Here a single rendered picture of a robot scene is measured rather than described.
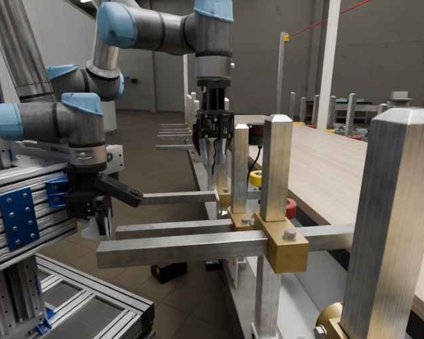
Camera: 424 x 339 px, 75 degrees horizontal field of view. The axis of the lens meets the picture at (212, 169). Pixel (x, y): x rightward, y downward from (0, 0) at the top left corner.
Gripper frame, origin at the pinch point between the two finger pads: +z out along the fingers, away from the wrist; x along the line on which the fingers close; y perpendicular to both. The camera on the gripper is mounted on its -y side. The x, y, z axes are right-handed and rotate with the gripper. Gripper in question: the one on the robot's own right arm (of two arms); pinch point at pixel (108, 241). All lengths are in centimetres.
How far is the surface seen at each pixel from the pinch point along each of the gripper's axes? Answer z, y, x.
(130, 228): -3.5, -5.5, 0.4
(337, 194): -8, -62, -4
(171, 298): 82, -12, -75
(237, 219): -4.6, -32.1, 1.4
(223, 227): -2.9, -28.3, 1.6
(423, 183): -30, -34, 48
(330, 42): -68, -129, -134
